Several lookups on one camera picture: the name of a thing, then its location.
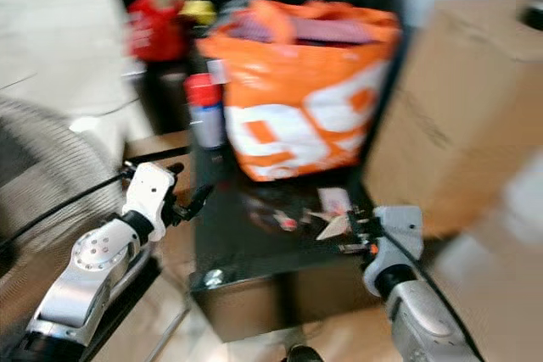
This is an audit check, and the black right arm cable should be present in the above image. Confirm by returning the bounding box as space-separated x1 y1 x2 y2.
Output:
382 228 489 361

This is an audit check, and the brown cardboard box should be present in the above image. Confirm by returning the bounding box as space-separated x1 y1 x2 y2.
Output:
359 0 543 241

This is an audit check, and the black robot foot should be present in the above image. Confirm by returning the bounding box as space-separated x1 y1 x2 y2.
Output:
283 344 325 362

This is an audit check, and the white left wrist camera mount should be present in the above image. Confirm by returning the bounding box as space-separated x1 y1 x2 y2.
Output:
123 161 178 220

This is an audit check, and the spray can with red cap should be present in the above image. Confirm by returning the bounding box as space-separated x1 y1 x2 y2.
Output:
184 72 227 153

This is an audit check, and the orange and white shopping bag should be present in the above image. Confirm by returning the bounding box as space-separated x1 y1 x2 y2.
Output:
193 0 403 184

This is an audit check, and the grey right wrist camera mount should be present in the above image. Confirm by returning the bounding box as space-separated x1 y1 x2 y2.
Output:
368 204 426 276

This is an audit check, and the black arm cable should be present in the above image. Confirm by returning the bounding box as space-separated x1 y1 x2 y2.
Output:
0 171 132 253
382 228 489 361

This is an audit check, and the metal grille fan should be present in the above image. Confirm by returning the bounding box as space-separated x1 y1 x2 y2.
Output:
0 97 130 342

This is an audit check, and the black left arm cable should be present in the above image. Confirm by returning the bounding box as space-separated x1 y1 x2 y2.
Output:
0 171 132 253

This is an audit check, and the black low table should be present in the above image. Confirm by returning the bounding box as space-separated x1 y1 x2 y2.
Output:
175 154 387 344

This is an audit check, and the yellow cap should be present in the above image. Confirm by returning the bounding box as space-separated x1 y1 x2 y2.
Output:
179 0 218 26

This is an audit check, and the brown wooden stool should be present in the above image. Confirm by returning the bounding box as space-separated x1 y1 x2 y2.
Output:
124 131 189 168

